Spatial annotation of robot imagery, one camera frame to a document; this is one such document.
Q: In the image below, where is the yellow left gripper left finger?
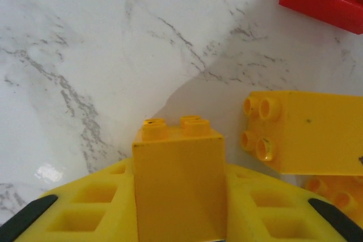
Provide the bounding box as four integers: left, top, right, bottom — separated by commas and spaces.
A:
4, 157, 139, 242

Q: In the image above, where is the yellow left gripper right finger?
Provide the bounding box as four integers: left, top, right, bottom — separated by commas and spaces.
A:
225, 163, 363, 242

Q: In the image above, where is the red lego brick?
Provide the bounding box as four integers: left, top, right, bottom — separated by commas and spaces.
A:
278, 0, 363, 36

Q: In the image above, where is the tall yellow lego brick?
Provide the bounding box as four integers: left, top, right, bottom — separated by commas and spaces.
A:
240, 90, 363, 176
132, 116, 229, 242

